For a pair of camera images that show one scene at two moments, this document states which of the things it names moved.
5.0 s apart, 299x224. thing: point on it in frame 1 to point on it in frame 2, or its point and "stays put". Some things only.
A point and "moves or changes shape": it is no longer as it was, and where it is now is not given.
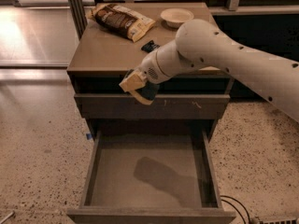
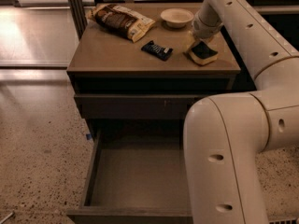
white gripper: (149, 68) to (204, 29)
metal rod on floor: (7, 217) stays put
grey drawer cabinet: (153, 163) stays put
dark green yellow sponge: (148, 93) moves or changes shape
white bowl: (175, 18) stays put
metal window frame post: (75, 1) stays put
